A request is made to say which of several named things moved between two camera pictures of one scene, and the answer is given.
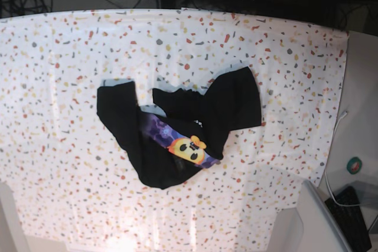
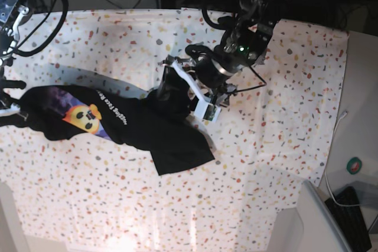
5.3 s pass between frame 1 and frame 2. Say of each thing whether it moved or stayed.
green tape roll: stayed
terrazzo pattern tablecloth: stayed
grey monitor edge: stayed
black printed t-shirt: moved
